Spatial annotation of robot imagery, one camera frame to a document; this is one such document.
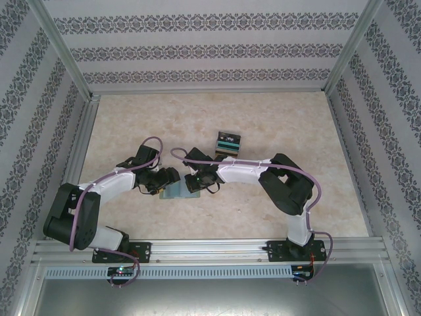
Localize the mint green card holder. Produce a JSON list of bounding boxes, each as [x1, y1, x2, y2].
[[159, 182, 201, 201]]

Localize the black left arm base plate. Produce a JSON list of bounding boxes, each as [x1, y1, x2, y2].
[[91, 242, 153, 264]]

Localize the slotted grey cable duct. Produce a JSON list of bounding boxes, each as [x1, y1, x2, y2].
[[44, 265, 293, 279]]

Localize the aluminium cross rail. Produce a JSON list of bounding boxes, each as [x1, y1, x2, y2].
[[88, 86, 328, 97]]

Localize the grey metal panel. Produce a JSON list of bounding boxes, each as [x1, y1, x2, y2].
[[32, 276, 404, 316]]

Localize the small circuit board green light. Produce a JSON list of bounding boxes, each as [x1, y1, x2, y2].
[[107, 266, 134, 277]]

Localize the aluminium side rail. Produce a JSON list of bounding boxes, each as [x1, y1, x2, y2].
[[327, 93, 385, 238], [44, 95, 99, 241]]

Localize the aluminium mounting rail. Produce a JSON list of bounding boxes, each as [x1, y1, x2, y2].
[[31, 238, 391, 264]]

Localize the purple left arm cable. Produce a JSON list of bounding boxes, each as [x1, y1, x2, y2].
[[68, 136, 166, 289]]

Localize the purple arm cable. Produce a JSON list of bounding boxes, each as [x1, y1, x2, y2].
[[68, 136, 166, 289], [170, 147, 337, 287]]

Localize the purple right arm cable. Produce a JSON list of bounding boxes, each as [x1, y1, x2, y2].
[[170, 147, 337, 287]]

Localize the clear acrylic box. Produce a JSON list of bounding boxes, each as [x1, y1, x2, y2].
[[213, 130, 243, 159]]

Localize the aluminium frame post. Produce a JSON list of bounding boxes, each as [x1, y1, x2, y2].
[[28, 0, 101, 101], [320, 0, 385, 96]]

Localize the small circuit board red wires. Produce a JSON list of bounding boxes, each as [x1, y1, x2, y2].
[[292, 265, 315, 280]]

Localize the gold card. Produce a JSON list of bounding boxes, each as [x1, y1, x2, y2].
[[214, 147, 241, 159]]

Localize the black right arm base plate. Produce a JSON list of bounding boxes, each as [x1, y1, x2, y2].
[[266, 240, 329, 263]]

